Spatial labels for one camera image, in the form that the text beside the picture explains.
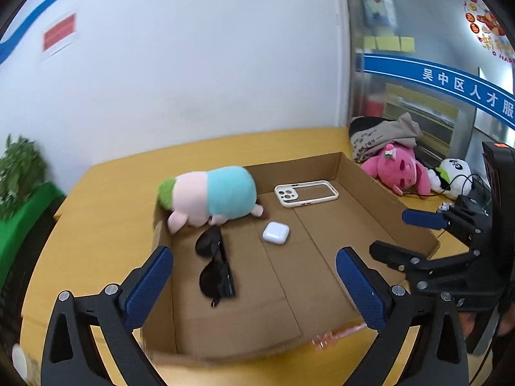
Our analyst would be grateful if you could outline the black sunglasses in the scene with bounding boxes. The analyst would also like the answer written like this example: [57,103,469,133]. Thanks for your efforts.
[195,226,236,308]

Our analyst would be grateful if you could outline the brown cardboard box tray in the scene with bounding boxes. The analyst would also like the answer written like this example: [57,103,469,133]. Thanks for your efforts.
[141,152,439,365]

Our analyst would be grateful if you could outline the beige and black cloth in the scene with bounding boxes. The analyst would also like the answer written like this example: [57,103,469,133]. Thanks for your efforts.
[348,113,423,163]

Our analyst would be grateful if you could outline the white earbuds case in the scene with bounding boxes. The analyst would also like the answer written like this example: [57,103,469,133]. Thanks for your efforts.
[262,221,290,245]

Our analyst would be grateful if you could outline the green potted plant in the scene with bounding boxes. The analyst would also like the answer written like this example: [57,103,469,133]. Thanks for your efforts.
[1,134,47,220]

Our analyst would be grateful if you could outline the pink pig plush toy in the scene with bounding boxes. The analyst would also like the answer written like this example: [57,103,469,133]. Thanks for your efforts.
[157,166,265,234]

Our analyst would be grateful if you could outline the person's right hand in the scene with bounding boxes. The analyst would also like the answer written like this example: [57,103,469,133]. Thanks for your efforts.
[458,308,515,341]

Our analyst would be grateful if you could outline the blue banner with characters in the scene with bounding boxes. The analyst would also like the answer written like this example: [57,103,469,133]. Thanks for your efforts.
[361,53,514,129]

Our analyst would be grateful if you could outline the magenta plush toy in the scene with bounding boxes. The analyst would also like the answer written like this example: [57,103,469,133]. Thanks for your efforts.
[361,143,431,196]

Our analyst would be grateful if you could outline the white clear phone case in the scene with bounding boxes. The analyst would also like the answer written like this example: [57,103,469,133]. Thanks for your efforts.
[274,180,340,208]

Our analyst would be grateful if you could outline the green cloth covered bench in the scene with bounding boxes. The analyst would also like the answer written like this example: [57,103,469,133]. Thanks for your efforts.
[0,182,65,287]

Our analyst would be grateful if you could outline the red wall sign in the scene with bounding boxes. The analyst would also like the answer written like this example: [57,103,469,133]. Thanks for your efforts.
[42,13,77,52]

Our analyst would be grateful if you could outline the yellow sticky notes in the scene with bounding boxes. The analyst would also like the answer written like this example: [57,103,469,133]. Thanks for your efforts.
[363,36,416,53]

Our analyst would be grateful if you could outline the white panda plush toy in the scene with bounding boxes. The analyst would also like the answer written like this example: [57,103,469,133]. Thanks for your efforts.
[428,159,473,200]

